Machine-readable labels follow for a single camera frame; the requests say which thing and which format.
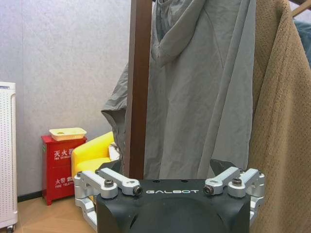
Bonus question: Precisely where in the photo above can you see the white perforated air purifier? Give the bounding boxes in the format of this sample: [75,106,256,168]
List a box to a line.
[0,82,19,231]

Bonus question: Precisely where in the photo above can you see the yellow armchair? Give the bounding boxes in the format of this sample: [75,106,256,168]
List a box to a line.
[70,131,115,192]

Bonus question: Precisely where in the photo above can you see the beige fleece garment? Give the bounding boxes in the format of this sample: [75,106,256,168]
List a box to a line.
[247,0,311,233]

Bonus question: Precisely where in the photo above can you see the red fire extinguisher cabinet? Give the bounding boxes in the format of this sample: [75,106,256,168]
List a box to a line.
[40,134,88,206]

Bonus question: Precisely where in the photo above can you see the dark brown wooden post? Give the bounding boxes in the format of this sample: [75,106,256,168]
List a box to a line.
[122,0,153,180]

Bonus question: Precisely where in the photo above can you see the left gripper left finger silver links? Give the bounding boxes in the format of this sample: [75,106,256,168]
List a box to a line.
[73,160,142,230]

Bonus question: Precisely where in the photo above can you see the light wooden hanger bar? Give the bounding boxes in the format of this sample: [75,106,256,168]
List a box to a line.
[290,0,311,19]

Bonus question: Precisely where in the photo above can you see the white patterned cushion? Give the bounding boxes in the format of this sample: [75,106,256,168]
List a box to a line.
[108,142,121,161]

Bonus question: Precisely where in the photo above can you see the blue denim garment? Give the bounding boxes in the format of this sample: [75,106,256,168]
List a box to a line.
[293,19,311,64]

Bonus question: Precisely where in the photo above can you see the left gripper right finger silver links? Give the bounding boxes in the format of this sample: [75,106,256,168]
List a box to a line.
[204,159,266,226]

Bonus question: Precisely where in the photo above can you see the grey hooded garment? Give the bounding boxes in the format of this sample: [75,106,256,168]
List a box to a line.
[101,0,257,182]

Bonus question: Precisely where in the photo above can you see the cream plastic tray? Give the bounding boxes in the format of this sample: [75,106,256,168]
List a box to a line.
[49,127,87,142]

